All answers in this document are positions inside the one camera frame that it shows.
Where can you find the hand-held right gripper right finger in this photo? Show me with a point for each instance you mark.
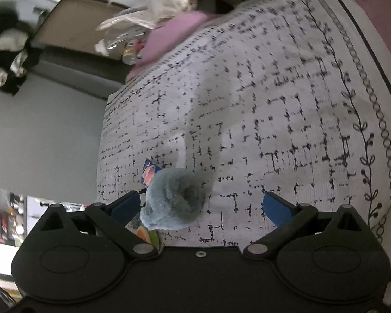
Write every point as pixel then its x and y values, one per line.
pixel 277 211

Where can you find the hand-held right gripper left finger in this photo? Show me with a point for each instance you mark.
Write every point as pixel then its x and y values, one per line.
pixel 127 207

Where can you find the blue printed packet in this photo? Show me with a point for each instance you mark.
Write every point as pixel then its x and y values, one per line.
pixel 149 172

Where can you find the blue-grey plush toy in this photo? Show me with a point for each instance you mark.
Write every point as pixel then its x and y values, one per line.
pixel 172 199

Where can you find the white black-patterned blanket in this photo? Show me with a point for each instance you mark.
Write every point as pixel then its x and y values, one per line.
pixel 264 104

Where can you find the clear bag of bottles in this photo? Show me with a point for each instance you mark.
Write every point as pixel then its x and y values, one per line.
pixel 130 32

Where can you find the flat cardboard sheet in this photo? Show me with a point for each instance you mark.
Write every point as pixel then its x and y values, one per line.
pixel 78 29

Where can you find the hanging black and white clothes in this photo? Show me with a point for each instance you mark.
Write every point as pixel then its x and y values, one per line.
pixel 6 55

